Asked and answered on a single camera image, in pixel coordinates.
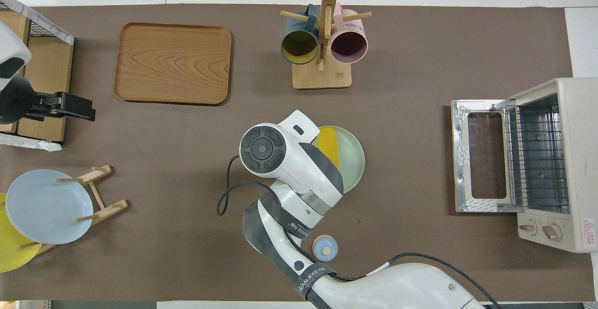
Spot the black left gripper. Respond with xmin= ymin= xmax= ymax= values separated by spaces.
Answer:
xmin=0 ymin=75 xmax=96 ymax=123

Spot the yellow corn cob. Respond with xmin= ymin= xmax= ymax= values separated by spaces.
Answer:
xmin=318 ymin=127 xmax=339 ymax=169

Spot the mint green plate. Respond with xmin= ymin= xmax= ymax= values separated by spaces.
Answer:
xmin=314 ymin=126 xmax=365 ymax=194

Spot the glass oven door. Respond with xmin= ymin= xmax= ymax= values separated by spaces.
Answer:
xmin=451 ymin=100 xmax=523 ymax=214

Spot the white toaster oven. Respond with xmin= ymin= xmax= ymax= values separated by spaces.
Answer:
xmin=502 ymin=78 xmax=598 ymax=253

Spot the light blue plate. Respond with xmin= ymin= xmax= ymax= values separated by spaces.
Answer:
xmin=6 ymin=169 xmax=94 ymax=245

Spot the brown wooden tray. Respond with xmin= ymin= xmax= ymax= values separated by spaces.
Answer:
xmin=114 ymin=22 xmax=233 ymax=106

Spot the wooden plate rack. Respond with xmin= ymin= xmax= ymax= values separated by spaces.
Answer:
xmin=19 ymin=165 xmax=129 ymax=256

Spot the brown table mat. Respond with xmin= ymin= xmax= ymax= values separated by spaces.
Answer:
xmin=0 ymin=4 xmax=582 ymax=302

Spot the yellow plate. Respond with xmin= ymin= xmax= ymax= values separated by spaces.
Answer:
xmin=0 ymin=192 xmax=43 ymax=273

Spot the dark teal mug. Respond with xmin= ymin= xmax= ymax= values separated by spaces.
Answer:
xmin=280 ymin=4 xmax=320 ymax=65

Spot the wooden mug rack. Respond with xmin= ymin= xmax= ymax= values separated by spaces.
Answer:
xmin=280 ymin=0 xmax=373 ymax=90

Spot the pink mug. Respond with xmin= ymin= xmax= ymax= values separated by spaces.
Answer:
xmin=329 ymin=3 xmax=369 ymax=64

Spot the small blue knobbed lid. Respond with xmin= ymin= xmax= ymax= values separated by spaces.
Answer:
xmin=312 ymin=235 xmax=339 ymax=262

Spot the wire and wood shelf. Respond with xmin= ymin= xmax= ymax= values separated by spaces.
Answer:
xmin=0 ymin=0 xmax=75 ymax=152

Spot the wooden wire shelf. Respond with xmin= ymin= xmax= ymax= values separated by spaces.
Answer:
xmin=0 ymin=0 xmax=75 ymax=152

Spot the metal oven wire rack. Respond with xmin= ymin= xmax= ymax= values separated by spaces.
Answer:
xmin=504 ymin=106 xmax=570 ymax=209

